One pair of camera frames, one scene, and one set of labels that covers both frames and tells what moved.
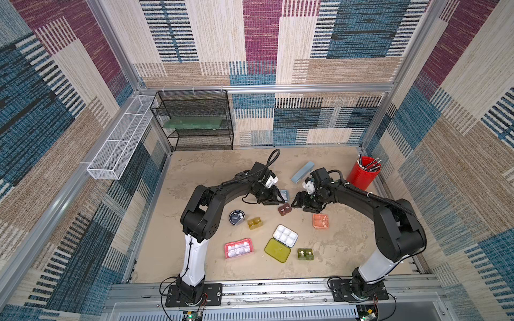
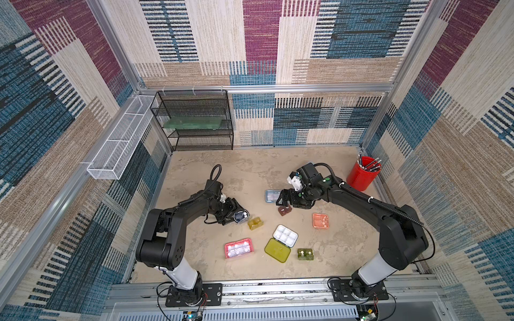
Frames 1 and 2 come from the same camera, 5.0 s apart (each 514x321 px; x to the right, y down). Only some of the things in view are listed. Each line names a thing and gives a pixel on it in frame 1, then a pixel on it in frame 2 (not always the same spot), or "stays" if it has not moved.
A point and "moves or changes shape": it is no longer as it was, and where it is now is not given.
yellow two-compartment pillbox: x=255 y=223 stays
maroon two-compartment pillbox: x=284 y=209 stays
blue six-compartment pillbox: x=285 y=194 moves or changes shape
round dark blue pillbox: x=236 y=217 stays
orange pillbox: x=320 y=221 stays
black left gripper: x=274 y=193 to x=233 y=206
